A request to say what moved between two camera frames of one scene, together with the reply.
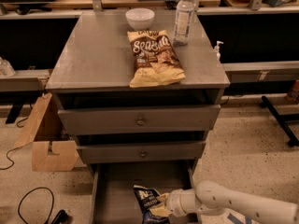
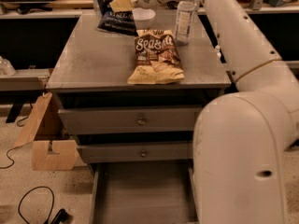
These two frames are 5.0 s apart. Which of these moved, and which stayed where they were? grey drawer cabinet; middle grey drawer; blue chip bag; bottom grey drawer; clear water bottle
Moved: blue chip bag
Stayed: middle grey drawer; clear water bottle; bottom grey drawer; grey drawer cabinet
